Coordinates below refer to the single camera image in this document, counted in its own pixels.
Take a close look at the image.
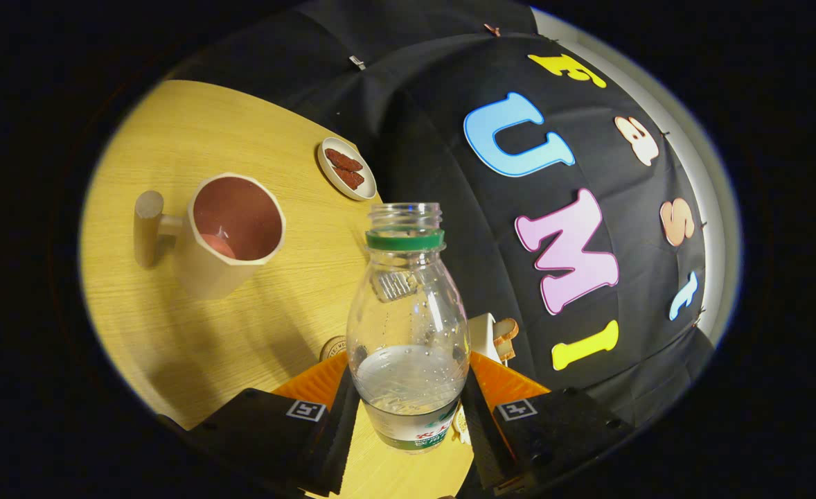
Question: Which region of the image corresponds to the clear plastic juice bottle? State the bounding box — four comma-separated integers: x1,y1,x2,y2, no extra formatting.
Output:
346,202,471,455

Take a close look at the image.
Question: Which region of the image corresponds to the wooden table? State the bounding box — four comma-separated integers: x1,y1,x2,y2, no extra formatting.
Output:
79,79,474,499

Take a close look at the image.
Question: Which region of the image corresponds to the white round plate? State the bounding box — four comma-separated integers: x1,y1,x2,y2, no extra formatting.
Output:
317,137,378,202

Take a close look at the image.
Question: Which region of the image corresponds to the wire mesh holder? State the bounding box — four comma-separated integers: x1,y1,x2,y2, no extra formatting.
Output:
378,270,419,301

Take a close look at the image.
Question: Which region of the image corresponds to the cream cup with wooden handle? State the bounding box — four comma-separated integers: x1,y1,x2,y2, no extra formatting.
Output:
133,173,287,301

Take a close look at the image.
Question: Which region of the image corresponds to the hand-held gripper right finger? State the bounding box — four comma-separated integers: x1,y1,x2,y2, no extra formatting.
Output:
460,351,634,494

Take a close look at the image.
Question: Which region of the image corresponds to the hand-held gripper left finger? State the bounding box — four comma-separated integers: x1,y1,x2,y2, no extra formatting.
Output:
186,352,360,497

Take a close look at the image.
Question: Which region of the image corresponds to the white toaster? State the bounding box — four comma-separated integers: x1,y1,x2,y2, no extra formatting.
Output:
468,313,502,362

